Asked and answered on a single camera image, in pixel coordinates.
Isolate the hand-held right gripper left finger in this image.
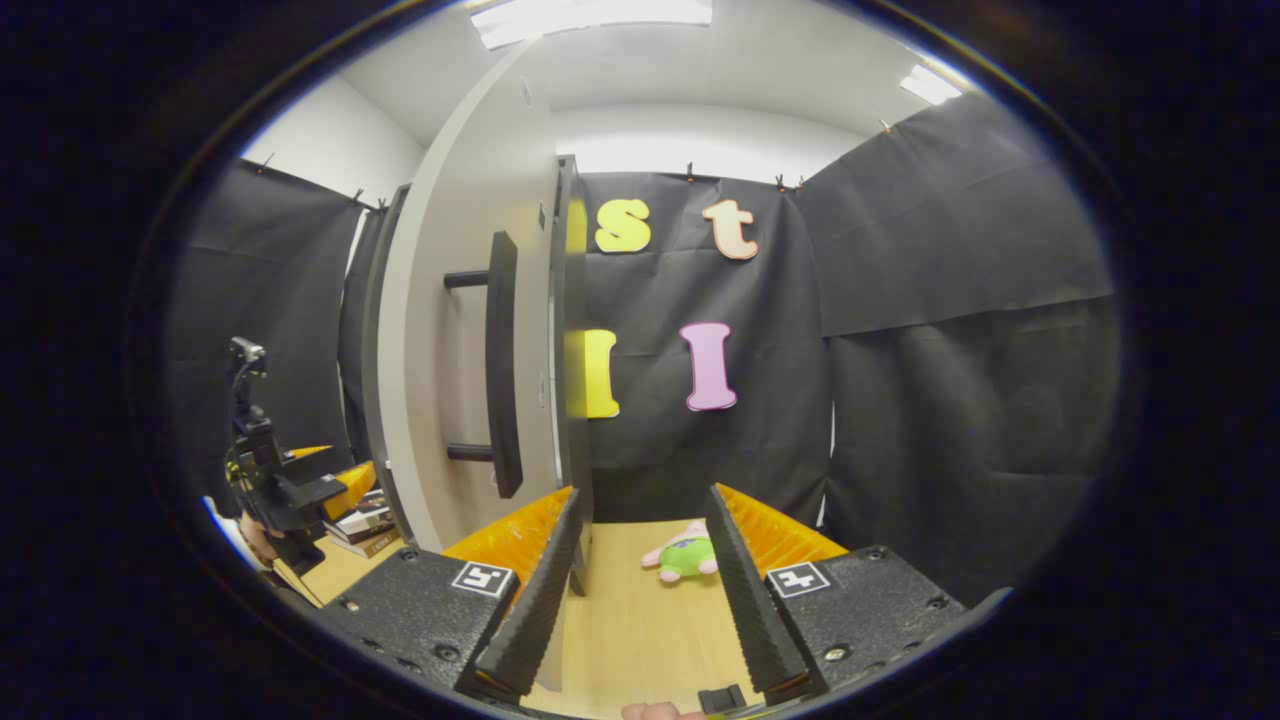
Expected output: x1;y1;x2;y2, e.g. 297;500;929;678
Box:
320;485;584;701

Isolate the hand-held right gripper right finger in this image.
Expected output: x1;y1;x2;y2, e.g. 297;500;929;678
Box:
705;483;969;701

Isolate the large ceiling light panel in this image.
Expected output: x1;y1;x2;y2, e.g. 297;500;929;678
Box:
470;0;714;51

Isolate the grey cabinet door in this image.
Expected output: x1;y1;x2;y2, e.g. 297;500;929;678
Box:
362;40;566;556

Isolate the small ceiling light panel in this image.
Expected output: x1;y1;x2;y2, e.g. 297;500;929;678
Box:
900;65;966;106

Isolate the dark cover book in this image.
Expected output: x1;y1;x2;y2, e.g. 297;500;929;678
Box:
325;508;397;546

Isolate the black backdrop cloth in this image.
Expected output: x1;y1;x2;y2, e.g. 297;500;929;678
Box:
165;90;1121;606

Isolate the green and pink plush toy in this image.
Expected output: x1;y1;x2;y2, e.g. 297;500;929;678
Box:
641;520;721;584

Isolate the black cabinet door handle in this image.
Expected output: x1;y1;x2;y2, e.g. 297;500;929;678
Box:
443;232;524;499

